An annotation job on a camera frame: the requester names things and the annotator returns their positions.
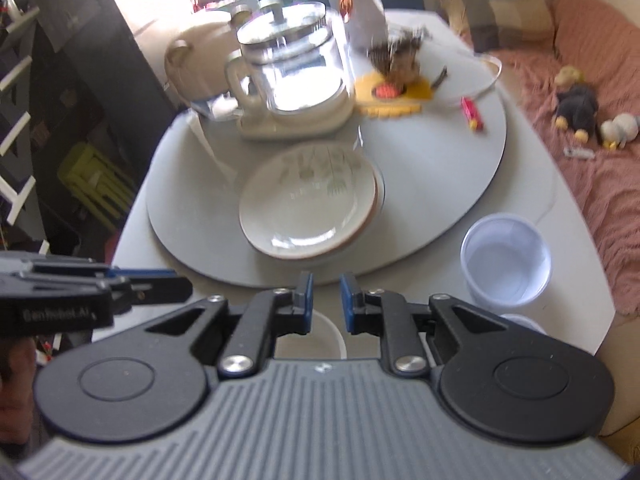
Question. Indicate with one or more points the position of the brown figurine ornament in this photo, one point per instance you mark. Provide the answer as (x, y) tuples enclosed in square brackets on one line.
[(397, 57)]

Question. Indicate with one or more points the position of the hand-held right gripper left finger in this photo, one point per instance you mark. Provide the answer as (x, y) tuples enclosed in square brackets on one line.
[(306, 305)]

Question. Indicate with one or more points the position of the white flower pattern plate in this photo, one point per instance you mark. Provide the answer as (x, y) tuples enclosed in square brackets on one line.
[(371, 212)]

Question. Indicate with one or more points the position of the cream kettle base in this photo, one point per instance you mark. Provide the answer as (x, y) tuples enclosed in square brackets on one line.
[(300, 125)]

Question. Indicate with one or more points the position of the translucent plastic bowl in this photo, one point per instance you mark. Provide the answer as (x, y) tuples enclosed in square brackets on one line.
[(525, 321), (505, 260)]

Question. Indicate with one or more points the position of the white egg shaped device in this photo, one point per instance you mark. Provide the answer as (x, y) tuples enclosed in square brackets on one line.
[(367, 17)]

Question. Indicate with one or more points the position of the dark cabinet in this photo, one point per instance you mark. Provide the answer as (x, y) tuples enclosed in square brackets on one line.
[(100, 35)]

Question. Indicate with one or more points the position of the white leaf pattern plate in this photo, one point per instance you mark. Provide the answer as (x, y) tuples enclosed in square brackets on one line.
[(295, 210), (382, 192)]

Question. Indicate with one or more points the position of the white slatted stair frame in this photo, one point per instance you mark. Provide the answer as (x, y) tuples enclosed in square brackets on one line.
[(15, 195)]

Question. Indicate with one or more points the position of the red lighter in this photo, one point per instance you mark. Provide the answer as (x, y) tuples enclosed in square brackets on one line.
[(472, 114)]

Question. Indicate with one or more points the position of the stack of green stools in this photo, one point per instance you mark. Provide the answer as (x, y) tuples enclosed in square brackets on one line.
[(95, 185)]

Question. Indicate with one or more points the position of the dark hair clip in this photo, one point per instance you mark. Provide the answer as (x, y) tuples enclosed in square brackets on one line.
[(440, 77)]

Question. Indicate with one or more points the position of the glass kettle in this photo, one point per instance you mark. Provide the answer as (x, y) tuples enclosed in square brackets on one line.
[(295, 60)]

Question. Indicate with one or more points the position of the yellow plush toy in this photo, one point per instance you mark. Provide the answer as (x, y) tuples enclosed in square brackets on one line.
[(569, 76)]

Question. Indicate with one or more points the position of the pink blanket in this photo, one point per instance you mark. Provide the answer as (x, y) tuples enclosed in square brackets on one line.
[(610, 200)]

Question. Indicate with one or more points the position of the white ceramic bowl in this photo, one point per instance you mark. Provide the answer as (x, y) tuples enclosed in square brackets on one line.
[(320, 345)]

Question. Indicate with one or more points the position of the person's left hand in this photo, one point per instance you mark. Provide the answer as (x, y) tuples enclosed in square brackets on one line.
[(15, 365)]

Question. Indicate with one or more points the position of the grey round turntable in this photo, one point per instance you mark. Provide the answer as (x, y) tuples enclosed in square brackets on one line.
[(425, 185)]

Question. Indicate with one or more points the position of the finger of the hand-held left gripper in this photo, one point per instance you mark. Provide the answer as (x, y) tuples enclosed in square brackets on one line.
[(140, 272), (160, 291)]

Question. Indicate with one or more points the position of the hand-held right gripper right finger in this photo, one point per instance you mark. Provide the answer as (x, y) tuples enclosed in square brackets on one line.
[(347, 305)]

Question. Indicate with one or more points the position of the dark grey plush toy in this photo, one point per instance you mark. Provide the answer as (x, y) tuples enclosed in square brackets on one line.
[(577, 107)]

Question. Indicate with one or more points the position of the white remote control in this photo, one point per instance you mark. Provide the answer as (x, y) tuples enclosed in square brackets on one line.
[(579, 153)]

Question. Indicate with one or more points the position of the checked pillow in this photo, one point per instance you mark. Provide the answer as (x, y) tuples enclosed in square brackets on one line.
[(500, 17)]

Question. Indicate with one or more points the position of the white blue penguin plush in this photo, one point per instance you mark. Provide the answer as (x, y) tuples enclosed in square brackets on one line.
[(622, 130)]

